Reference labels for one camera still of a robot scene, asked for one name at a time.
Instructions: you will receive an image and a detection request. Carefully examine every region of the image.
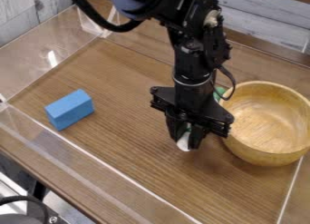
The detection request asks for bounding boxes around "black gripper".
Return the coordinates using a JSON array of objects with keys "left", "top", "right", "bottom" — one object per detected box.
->
[{"left": 150, "top": 75, "right": 234, "bottom": 150}]

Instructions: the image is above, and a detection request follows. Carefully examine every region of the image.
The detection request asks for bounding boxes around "green white dry-erase marker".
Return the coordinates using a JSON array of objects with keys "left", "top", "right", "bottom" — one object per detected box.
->
[{"left": 176, "top": 86, "right": 226, "bottom": 152}]

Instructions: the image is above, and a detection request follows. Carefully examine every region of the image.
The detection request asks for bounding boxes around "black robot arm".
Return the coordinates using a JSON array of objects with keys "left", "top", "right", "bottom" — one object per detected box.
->
[{"left": 72, "top": 0, "right": 234, "bottom": 151}]

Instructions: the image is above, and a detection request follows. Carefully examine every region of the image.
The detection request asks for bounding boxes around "brown wooden bowl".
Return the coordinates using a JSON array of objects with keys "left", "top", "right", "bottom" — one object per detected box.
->
[{"left": 219, "top": 81, "right": 310, "bottom": 167}]

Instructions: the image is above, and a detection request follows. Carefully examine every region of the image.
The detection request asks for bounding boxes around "blue foam block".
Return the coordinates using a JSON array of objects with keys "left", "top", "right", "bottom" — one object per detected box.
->
[{"left": 45, "top": 89, "right": 95, "bottom": 131}]

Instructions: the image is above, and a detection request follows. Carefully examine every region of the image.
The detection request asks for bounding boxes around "black metal bracket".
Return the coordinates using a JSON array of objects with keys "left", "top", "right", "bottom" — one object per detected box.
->
[{"left": 27, "top": 201, "right": 71, "bottom": 224}]

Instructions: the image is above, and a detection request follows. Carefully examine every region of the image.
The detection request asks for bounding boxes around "clear acrylic tray wall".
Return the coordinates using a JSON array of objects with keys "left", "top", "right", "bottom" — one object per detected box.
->
[{"left": 0, "top": 8, "right": 310, "bottom": 224}]

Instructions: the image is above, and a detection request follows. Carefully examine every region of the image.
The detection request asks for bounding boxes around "black cable loop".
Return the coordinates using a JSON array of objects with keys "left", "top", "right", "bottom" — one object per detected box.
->
[{"left": 0, "top": 194, "right": 44, "bottom": 224}]

